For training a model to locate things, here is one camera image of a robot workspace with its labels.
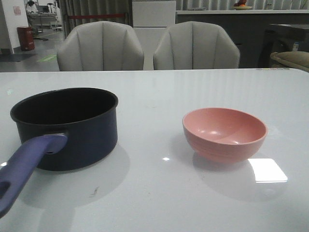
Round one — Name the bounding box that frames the pink plastic bowl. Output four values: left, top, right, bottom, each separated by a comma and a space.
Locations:
182, 107, 267, 163

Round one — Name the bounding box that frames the dark blue saucepan purple handle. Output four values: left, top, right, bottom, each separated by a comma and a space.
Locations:
0, 87, 118, 216

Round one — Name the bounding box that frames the right grey upholstered chair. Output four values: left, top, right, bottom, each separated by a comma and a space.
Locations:
153, 21, 240, 70

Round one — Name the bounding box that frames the grey upholstered chair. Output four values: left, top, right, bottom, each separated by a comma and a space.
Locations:
153, 21, 240, 70
57, 21, 144, 71

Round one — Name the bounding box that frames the left grey upholstered chair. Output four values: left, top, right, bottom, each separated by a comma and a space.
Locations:
57, 21, 144, 71

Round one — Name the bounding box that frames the white cabinet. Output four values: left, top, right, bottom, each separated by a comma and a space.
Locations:
132, 0, 176, 70

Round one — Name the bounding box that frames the red barrier belt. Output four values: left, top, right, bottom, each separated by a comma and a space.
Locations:
67, 13, 126, 19

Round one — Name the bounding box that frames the dark grey sideboard counter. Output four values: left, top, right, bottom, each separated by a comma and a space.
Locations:
176, 10, 309, 68

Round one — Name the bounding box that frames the fruit plate on counter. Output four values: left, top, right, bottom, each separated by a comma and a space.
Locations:
233, 0, 253, 10

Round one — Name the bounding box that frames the red trash bin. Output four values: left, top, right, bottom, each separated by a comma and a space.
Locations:
17, 26, 35, 51

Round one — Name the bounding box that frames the beige sofa cushion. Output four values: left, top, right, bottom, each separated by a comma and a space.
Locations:
270, 51, 309, 72

